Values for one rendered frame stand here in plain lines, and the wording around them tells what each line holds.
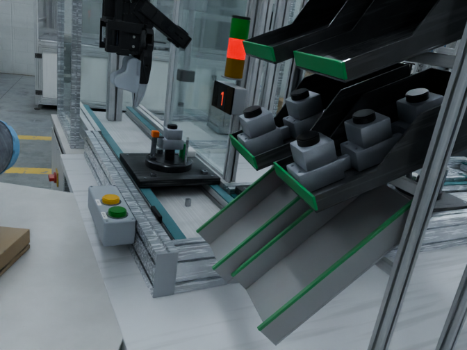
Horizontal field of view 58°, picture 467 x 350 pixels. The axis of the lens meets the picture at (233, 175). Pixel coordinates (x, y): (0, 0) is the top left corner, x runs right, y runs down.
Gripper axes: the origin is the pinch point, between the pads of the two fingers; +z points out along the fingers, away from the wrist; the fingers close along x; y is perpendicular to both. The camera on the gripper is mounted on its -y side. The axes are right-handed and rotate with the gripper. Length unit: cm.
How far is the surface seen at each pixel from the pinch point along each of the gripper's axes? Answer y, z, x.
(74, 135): 0, 32, -86
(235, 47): -30.2, -10.7, -22.1
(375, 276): -57, 37, 18
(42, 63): -17, 63, -529
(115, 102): -20, 23, -112
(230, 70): -29.9, -4.7, -22.5
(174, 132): -20.1, 15.5, -33.2
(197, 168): -28.1, 26.2, -31.9
